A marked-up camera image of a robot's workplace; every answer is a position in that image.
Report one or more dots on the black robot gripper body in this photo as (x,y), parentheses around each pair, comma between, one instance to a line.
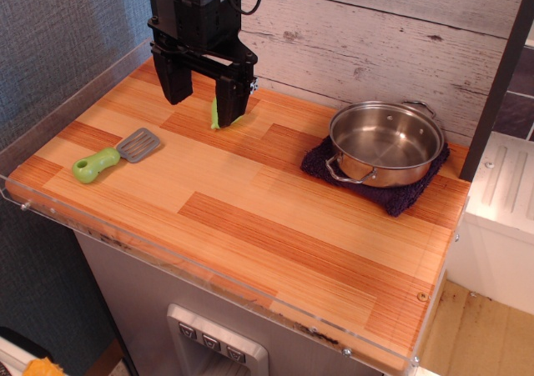
(204,37)

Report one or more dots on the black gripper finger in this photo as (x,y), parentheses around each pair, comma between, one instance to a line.
(175,78)
(227,88)

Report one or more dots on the stainless steel pot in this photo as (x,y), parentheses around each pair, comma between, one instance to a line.
(384,145)

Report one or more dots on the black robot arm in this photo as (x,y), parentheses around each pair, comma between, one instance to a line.
(202,36)

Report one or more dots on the purple folded cloth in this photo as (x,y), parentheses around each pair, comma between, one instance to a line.
(394,200)

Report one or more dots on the green toy pear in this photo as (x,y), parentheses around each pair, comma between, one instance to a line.
(226,113)

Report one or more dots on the clear acrylic table guard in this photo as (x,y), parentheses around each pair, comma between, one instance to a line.
(231,210)

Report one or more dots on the grey toy fridge cabinet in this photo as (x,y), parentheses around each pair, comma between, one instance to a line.
(139,296)

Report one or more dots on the silver dispenser button panel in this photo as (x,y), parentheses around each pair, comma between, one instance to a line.
(213,344)

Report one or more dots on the white side cabinet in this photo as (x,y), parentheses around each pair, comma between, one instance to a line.
(492,253)

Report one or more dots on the orange yellow object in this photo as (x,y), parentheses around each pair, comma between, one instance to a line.
(42,367)

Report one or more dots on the dark left vertical post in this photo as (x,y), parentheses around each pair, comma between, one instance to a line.
(159,22)

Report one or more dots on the dark vertical post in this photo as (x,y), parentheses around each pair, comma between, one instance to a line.
(509,59)
(159,22)

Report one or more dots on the green handled grey spatula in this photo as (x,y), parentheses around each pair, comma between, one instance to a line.
(134,148)

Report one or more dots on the dark right vertical post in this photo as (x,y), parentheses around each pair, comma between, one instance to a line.
(509,59)

